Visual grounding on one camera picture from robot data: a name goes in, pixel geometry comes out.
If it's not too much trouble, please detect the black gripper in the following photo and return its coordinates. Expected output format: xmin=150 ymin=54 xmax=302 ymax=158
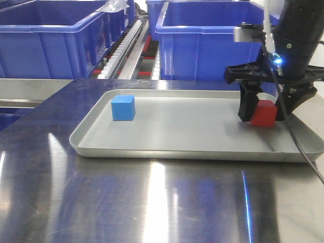
xmin=223 ymin=62 xmax=323 ymax=122

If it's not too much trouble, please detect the red cube block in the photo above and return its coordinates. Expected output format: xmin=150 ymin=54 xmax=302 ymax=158
xmin=250 ymin=100 xmax=277 ymax=128

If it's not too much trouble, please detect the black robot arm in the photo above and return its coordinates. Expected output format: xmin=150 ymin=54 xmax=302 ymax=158
xmin=224 ymin=1 xmax=323 ymax=122

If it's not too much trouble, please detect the blue bin front right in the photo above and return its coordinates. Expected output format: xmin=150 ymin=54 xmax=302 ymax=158
xmin=155 ymin=1 xmax=264 ymax=81

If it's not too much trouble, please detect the blue bin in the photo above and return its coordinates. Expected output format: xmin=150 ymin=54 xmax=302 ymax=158
xmin=1 ymin=1 xmax=108 ymax=79
xmin=146 ymin=1 xmax=233 ymax=47
xmin=155 ymin=1 xmax=264 ymax=81
xmin=105 ymin=0 xmax=136 ymax=50

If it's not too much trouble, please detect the grey metal tray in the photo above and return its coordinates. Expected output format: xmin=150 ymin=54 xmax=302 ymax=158
xmin=69 ymin=89 xmax=324 ymax=163

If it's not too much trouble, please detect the blue bin back right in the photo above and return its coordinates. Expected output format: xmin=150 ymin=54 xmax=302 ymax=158
xmin=146 ymin=1 xmax=233 ymax=47

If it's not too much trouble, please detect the blue cube block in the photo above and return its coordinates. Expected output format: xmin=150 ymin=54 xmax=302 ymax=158
xmin=111 ymin=95 xmax=136 ymax=121

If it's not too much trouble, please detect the blue bin back left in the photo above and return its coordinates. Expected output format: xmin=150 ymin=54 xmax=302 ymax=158
xmin=105 ymin=0 xmax=136 ymax=50

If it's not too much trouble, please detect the clear plastic sheet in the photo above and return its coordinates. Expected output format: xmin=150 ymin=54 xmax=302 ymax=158
xmin=98 ymin=0 xmax=129 ymax=13

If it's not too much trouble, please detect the blue bin front left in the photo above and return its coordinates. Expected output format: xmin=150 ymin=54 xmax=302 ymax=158
xmin=1 ymin=1 xmax=108 ymax=79

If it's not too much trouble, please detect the black cable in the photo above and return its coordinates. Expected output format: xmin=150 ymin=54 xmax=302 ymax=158
xmin=260 ymin=43 xmax=324 ymax=185

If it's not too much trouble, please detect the white cable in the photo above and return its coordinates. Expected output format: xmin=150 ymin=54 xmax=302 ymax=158
xmin=263 ymin=0 xmax=276 ymax=54

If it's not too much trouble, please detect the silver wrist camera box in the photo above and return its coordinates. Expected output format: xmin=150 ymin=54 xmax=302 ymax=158
xmin=233 ymin=23 xmax=264 ymax=43

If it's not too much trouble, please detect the white roller conveyor rail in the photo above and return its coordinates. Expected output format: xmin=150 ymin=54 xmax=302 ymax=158
xmin=97 ymin=20 xmax=142 ymax=79

